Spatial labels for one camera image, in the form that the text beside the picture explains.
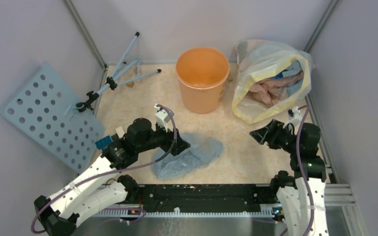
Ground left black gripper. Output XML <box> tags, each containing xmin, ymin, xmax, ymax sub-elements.
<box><xmin>137</xmin><ymin>120</ymin><xmax>190</xmax><ymax>156</ymax></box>

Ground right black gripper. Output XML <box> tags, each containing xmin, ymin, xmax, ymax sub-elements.
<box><xmin>250</xmin><ymin>118</ymin><xmax>300</xmax><ymax>154</ymax></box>

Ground light blue plastic trash bag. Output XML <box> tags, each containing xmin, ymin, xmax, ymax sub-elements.
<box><xmin>151</xmin><ymin>133</ymin><xmax>224</xmax><ymax>180</ymax></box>

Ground large translucent white trash bag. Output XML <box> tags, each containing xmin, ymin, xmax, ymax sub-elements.
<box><xmin>232</xmin><ymin>39</ymin><xmax>314</xmax><ymax>124</ymax></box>

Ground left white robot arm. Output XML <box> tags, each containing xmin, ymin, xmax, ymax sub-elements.
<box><xmin>31</xmin><ymin>118</ymin><xmax>191</xmax><ymax>236</ymax></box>

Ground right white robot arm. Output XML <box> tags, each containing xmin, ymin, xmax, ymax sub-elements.
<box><xmin>250</xmin><ymin>119</ymin><xmax>329</xmax><ymax>236</ymax></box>

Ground pink plastic bags inside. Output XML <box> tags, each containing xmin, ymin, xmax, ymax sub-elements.
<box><xmin>249</xmin><ymin>71</ymin><xmax>304</xmax><ymax>107</ymax></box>

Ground wooden block near bin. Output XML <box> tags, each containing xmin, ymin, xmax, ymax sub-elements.
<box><xmin>227</xmin><ymin>74</ymin><xmax>233</xmax><ymax>82</ymax></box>

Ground orange plastic trash bin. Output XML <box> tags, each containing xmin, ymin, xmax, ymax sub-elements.
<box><xmin>175</xmin><ymin>47</ymin><xmax>230</xmax><ymax>114</ymax></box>

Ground small wooden cube left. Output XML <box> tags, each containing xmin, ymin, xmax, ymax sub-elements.
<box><xmin>115</xmin><ymin>126</ymin><xmax>125</xmax><ymax>138</ymax></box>

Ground blue block holder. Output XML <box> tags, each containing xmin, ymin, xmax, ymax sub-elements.
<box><xmin>95</xmin><ymin>136</ymin><xmax>113</xmax><ymax>150</ymax></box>

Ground wooden block by tripod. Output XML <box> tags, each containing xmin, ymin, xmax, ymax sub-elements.
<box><xmin>126</xmin><ymin>81</ymin><xmax>135</xmax><ymax>88</ymax></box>

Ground light blue tripod stand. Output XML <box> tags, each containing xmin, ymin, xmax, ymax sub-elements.
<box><xmin>75</xmin><ymin>31</ymin><xmax>162</xmax><ymax>113</ymax></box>

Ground light blue perforated board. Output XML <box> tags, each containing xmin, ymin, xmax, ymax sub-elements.
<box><xmin>1</xmin><ymin>62</ymin><xmax>105</xmax><ymax>174</ymax></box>

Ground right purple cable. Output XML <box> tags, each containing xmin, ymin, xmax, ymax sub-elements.
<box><xmin>279</xmin><ymin>105</ymin><xmax>317</xmax><ymax>236</ymax></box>

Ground purple cable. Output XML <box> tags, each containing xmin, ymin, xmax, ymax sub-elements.
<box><xmin>30</xmin><ymin>104</ymin><xmax>180</xmax><ymax>235</ymax></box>
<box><xmin>279</xmin><ymin>105</ymin><xmax>317</xmax><ymax>236</ymax></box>

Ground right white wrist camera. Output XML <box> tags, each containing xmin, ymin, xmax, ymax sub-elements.
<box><xmin>283</xmin><ymin>106</ymin><xmax>303</xmax><ymax>128</ymax></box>

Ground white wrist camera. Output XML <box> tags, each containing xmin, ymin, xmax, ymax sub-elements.
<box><xmin>154</xmin><ymin>104</ymin><xmax>174</xmax><ymax>132</ymax></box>
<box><xmin>283</xmin><ymin>106</ymin><xmax>303</xmax><ymax>128</ymax></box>

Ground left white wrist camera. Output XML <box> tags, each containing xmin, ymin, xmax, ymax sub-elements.
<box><xmin>154</xmin><ymin>104</ymin><xmax>174</xmax><ymax>132</ymax></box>

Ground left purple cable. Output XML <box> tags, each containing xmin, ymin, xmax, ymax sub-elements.
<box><xmin>30</xmin><ymin>104</ymin><xmax>180</xmax><ymax>235</ymax></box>

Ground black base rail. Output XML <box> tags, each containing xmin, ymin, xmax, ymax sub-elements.
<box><xmin>125</xmin><ymin>184</ymin><xmax>278</xmax><ymax>213</ymax></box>

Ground white toothed cable strip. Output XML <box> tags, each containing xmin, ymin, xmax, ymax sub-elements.
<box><xmin>94</xmin><ymin>207</ymin><xmax>274</xmax><ymax>218</ymax></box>

